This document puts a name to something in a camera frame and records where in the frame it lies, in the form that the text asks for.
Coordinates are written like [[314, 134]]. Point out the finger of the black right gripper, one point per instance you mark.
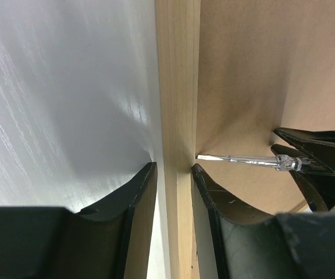
[[317, 189], [317, 145]]

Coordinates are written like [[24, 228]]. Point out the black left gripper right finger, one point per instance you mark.
[[237, 240]]

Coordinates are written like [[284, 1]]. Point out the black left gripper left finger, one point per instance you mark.
[[109, 239]]

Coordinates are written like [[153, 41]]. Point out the clear handled screwdriver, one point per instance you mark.
[[277, 162]]

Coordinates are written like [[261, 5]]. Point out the wooden picture frame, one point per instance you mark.
[[231, 72]]

